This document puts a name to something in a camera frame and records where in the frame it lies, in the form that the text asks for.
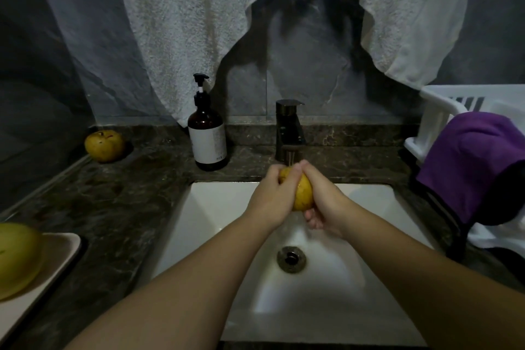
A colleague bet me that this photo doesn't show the person's left hand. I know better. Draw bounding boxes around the person's left hand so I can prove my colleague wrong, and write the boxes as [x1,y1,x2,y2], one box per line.
[243,161,307,234]

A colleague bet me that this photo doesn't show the person's right hand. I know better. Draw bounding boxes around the person's right hand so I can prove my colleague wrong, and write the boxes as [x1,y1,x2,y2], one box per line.
[297,159,369,240]

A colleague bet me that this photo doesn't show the black faucet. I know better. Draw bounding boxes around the black faucet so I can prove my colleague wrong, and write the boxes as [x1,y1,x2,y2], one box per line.
[275,98,307,166]

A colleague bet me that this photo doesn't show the dark soap pump bottle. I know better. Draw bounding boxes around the dark soap pump bottle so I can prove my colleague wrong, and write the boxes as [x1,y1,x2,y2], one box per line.
[187,73,230,172]

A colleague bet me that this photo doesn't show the purple cloth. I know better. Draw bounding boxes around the purple cloth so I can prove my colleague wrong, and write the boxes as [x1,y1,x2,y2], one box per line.
[416,111,525,228]

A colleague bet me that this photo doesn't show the group of yellow apples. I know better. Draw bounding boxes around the group of yellow apples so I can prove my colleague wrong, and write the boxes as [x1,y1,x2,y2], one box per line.
[84,129,126,165]

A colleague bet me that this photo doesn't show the beige plastic tray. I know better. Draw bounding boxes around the beige plastic tray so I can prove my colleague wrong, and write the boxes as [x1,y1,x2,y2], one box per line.
[0,232,84,344]

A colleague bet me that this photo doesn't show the person's left forearm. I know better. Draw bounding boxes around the person's left forearm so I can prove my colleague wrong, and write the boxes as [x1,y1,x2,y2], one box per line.
[66,208,262,350]

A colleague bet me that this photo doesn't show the person's right forearm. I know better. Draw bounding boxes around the person's right forearm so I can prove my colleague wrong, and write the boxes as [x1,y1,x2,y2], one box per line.
[348,210,525,350]

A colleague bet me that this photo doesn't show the metal sink drain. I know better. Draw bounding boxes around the metal sink drain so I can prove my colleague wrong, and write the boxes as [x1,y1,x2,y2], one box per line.
[276,246,308,275]

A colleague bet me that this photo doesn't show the white sink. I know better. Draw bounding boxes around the white sink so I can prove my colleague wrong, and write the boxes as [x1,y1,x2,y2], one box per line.
[150,182,438,347]

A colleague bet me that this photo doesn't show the white plastic basket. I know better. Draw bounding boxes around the white plastic basket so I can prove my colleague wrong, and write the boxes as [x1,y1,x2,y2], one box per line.
[404,84,525,259]

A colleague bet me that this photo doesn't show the white hanging towel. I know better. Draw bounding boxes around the white hanging towel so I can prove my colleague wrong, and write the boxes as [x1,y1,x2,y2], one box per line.
[94,0,481,127]

